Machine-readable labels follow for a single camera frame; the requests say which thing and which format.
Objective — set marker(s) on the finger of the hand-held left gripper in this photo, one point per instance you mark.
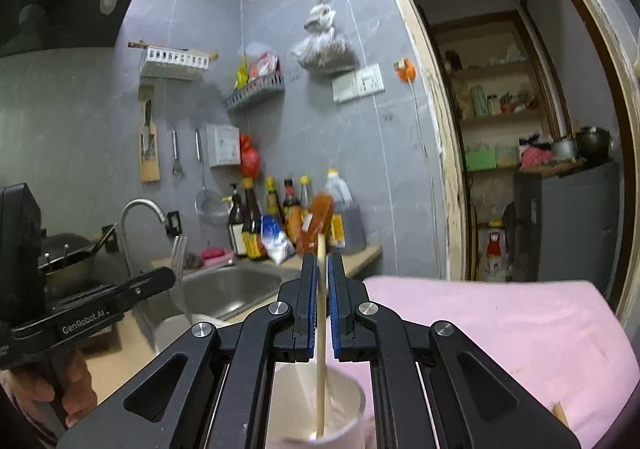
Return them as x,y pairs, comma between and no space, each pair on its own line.
145,281

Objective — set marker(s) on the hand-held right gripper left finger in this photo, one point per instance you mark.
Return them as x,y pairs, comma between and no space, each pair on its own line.
312,319

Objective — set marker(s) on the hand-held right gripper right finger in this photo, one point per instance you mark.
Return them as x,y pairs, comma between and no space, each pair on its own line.
334,319

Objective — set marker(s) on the pale wooden chopstick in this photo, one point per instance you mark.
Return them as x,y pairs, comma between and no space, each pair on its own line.
320,329

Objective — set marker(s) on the white cup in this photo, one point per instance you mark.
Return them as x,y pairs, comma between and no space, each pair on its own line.
345,409

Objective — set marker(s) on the metal pot with utensils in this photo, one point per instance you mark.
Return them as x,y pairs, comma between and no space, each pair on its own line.
75,269

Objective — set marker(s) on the person's left hand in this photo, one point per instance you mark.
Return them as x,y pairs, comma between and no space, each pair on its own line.
82,384

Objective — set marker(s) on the steel wool scrubber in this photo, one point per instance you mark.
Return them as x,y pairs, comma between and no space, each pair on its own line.
193,261

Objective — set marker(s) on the metal faucet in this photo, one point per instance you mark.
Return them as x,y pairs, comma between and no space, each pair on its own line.
142,205

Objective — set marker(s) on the pink sponge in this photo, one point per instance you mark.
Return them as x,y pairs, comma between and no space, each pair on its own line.
218,256

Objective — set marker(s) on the stainless steel sink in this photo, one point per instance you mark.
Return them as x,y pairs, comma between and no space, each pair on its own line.
235,286

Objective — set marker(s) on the blue and white packet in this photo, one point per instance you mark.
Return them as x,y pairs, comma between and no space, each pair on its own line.
277,239

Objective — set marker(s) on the metal strainer ladle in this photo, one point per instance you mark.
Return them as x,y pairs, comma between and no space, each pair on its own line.
210,209

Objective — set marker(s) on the dark bottle yellow label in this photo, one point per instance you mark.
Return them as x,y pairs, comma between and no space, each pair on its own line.
254,229

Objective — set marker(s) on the dark pump bottle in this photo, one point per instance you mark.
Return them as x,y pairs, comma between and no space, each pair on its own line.
236,224

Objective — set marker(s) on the sauce bottle red cap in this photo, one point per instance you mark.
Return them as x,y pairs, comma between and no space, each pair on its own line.
291,209

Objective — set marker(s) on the wooden knife holder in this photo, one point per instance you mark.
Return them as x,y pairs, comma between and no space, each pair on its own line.
150,164

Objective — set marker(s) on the dark bottle yellow cap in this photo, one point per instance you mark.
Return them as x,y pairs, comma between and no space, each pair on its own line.
273,201

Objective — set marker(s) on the clear bottle yellow cap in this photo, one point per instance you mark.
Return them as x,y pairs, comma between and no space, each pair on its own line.
304,191

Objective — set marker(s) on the metal peeler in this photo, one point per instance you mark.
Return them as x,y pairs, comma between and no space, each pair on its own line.
176,154

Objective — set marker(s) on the pink cloth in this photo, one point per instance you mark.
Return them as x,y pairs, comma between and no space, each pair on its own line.
490,329

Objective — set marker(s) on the red plastic bag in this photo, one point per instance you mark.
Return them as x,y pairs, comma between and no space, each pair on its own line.
250,159

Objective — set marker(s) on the red and white bottle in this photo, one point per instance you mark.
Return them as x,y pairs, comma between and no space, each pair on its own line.
496,251

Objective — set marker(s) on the green box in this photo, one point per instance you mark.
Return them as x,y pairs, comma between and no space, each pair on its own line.
480,160

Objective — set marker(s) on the yellow packet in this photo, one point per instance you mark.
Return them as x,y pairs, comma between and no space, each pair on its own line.
242,74

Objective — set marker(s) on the short wooden stick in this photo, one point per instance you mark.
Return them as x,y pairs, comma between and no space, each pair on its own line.
561,414

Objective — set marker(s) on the red and white packet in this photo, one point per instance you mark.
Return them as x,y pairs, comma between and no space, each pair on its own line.
263,65

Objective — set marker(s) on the grey cabinet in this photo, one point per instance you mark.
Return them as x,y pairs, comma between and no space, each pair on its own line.
565,224

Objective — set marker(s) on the hanging clear plastic bag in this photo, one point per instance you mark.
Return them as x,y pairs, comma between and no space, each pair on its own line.
322,46

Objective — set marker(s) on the aluminium pot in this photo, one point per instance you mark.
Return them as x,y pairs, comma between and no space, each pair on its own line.
562,149

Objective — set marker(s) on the wooden shelf unit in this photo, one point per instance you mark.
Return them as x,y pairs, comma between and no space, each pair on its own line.
500,74

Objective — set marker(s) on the black pot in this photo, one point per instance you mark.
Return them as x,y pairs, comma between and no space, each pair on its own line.
592,144

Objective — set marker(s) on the black wall plug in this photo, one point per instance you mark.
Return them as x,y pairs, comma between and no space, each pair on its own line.
173,223

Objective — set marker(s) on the white wall box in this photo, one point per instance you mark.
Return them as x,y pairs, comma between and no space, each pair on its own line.
223,146

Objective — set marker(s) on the wooden door frame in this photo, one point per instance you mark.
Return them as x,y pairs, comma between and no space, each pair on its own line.
450,154

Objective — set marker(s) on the grey wall basket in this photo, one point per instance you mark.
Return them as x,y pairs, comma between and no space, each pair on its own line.
255,94

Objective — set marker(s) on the white wall rack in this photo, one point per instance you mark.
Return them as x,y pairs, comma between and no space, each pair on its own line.
172,63

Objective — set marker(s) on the white wall socket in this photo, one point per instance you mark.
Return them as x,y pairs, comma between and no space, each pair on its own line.
357,84

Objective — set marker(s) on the orange wall hook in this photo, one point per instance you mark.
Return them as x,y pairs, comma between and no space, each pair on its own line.
404,70

